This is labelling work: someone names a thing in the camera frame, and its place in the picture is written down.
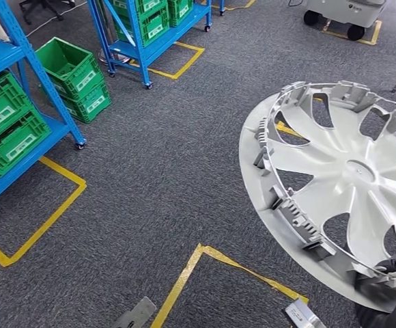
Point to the white wheeled cart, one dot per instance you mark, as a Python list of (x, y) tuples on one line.
[(344, 9)]

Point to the yellow floor tape outline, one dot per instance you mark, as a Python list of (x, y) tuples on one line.
[(375, 31), (286, 130), (188, 63), (246, 4), (181, 285), (58, 212)]

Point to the chrome round stand base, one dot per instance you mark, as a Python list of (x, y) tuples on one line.
[(116, 58)]

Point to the grey plastic wheel cover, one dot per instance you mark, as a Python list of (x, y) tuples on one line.
[(351, 181)]

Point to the black office chair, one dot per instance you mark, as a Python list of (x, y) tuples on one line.
[(44, 7)]

